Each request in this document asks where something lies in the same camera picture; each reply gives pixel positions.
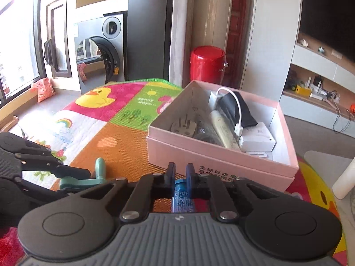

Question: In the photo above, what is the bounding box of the white router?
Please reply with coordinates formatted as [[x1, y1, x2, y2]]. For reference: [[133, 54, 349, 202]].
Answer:
[[305, 76, 328, 100]]

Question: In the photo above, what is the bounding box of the white cable adapter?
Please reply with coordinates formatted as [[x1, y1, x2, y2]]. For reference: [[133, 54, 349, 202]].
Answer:
[[209, 87, 245, 137]]

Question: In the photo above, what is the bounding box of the red canister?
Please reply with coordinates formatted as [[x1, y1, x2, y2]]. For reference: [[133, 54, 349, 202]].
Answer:
[[190, 46, 228, 85]]

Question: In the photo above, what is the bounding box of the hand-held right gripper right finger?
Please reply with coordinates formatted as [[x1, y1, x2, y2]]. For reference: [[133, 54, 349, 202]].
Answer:
[[185, 163, 279, 220]]

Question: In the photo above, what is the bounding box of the dark hanging cloth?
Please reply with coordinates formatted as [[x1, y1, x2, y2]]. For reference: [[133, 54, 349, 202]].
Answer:
[[43, 39, 57, 67]]

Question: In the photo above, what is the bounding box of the dark tall cabinet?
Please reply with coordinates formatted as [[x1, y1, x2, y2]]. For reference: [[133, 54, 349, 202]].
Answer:
[[125, 0, 175, 82]]

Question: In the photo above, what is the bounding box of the yellow toy truck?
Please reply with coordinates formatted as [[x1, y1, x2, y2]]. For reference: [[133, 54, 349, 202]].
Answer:
[[288, 79, 311, 97]]

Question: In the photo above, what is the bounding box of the blue tube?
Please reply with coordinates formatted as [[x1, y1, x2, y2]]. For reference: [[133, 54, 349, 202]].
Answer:
[[170, 180, 196, 214]]

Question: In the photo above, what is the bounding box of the white cable box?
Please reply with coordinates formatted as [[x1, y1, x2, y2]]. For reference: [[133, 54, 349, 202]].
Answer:
[[239, 122, 277, 153]]

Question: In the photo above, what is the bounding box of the silver washing machine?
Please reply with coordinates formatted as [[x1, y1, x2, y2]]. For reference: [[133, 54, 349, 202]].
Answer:
[[73, 12, 125, 95]]

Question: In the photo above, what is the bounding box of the cream tube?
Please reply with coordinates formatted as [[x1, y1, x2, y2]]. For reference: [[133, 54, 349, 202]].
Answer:
[[211, 110, 241, 151]]

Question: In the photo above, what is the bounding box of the white wall shelf unit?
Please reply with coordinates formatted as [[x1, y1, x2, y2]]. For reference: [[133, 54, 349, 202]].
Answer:
[[241, 0, 355, 139]]

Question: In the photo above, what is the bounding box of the orange bag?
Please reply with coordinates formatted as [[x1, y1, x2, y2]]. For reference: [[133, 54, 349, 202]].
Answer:
[[30, 78, 55, 104]]

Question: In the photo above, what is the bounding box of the black pouch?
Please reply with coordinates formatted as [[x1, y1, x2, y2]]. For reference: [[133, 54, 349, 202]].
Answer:
[[219, 91, 258, 128]]

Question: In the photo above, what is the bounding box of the black television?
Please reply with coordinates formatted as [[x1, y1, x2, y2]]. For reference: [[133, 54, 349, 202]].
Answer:
[[301, 0, 355, 59]]

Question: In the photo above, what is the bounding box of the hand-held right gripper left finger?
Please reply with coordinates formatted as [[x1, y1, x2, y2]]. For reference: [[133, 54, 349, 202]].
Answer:
[[79, 162, 176, 220]]

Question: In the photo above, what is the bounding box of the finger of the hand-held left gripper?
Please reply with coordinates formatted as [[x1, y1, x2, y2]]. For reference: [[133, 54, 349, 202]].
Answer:
[[12, 178, 84, 204], [15, 152, 92, 179]]

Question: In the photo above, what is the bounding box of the white curtain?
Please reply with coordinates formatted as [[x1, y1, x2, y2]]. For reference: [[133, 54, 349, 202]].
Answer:
[[169, 0, 195, 89]]

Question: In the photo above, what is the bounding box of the colourful printed play mat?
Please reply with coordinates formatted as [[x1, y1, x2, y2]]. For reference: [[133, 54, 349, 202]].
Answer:
[[0, 78, 350, 266]]

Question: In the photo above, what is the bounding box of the pink cardboard box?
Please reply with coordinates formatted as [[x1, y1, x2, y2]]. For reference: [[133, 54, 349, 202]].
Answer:
[[146, 80, 300, 192]]

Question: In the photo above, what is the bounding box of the teal clip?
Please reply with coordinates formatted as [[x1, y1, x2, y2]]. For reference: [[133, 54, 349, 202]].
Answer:
[[59, 158, 107, 190]]

